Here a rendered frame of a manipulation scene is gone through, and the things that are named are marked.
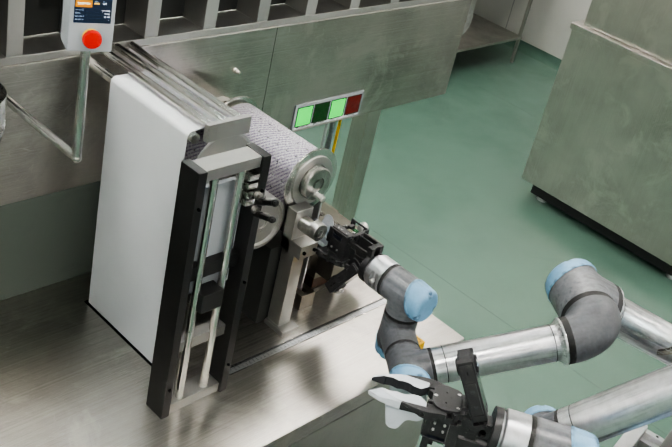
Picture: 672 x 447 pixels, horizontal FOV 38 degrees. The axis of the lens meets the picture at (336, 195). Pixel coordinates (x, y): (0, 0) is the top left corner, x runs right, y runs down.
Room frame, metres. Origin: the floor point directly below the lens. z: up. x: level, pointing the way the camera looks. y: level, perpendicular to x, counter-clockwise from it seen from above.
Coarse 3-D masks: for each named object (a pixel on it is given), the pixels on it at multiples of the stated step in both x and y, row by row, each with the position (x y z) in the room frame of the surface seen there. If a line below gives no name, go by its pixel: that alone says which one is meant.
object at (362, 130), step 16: (352, 128) 2.74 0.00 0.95; (368, 128) 2.72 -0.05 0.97; (352, 144) 2.73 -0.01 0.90; (368, 144) 2.74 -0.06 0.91; (352, 160) 2.72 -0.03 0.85; (368, 160) 2.76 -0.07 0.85; (352, 176) 2.71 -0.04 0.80; (336, 192) 2.74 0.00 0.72; (352, 192) 2.72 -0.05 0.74; (336, 208) 2.73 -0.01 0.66; (352, 208) 2.74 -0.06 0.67
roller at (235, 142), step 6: (228, 138) 1.62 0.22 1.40; (234, 138) 1.63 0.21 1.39; (240, 138) 1.64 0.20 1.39; (210, 144) 1.58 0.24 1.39; (216, 144) 1.60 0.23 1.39; (222, 144) 1.61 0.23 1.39; (228, 144) 1.62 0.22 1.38; (234, 144) 1.63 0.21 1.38; (240, 144) 1.64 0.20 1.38; (204, 150) 1.58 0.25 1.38; (210, 150) 1.59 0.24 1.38; (216, 150) 1.60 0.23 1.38; (222, 150) 1.61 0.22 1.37; (228, 150) 1.62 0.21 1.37; (204, 156) 1.58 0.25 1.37
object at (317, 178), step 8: (312, 168) 1.79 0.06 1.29; (320, 168) 1.79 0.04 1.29; (304, 176) 1.77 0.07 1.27; (312, 176) 1.77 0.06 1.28; (320, 176) 1.79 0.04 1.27; (328, 176) 1.81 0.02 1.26; (304, 184) 1.77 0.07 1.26; (312, 184) 1.78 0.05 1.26; (320, 184) 1.80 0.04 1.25; (328, 184) 1.82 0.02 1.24; (304, 192) 1.76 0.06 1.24; (312, 192) 1.78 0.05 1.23; (320, 192) 1.80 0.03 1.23
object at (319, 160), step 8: (312, 160) 1.79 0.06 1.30; (320, 160) 1.81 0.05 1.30; (328, 160) 1.83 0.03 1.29; (304, 168) 1.77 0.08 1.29; (328, 168) 1.83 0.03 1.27; (296, 176) 1.76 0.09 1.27; (296, 184) 1.76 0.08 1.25; (296, 192) 1.77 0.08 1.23; (296, 200) 1.77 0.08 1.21; (304, 200) 1.79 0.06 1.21; (312, 200) 1.81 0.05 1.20
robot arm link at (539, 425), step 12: (540, 420) 1.21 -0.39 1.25; (540, 432) 1.19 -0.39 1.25; (552, 432) 1.19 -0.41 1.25; (564, 432) 1.19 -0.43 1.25; (576, 432) 1.20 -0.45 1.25; (588, 432) 1.21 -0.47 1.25; (528, 444) 1.17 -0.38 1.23; (540, 444) 1.17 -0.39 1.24; (552, 444) 1.17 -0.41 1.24; (564, 444) 1.18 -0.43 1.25; (576, 444) 1.18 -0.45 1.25; (588, 444) 1.18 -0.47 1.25
